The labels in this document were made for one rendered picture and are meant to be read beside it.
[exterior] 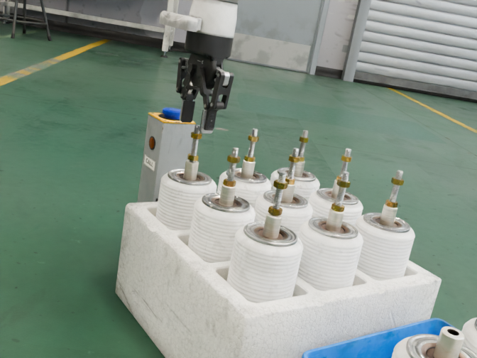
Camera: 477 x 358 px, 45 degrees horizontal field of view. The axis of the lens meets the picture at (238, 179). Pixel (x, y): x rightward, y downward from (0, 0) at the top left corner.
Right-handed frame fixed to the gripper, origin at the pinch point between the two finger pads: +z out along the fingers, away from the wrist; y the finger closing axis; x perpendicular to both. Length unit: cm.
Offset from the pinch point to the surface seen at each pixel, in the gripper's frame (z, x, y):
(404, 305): 20.4, -23.0, -32.3
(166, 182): 10.6, 4.5, -0.9
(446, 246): 34, -91, 5
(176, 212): 14.8, 3.4, -3.7
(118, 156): 35, -28, 90
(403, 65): 7, -417, 304
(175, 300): 24.5, 7.7, -14.6
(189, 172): 8.8, 0.6, -1.5
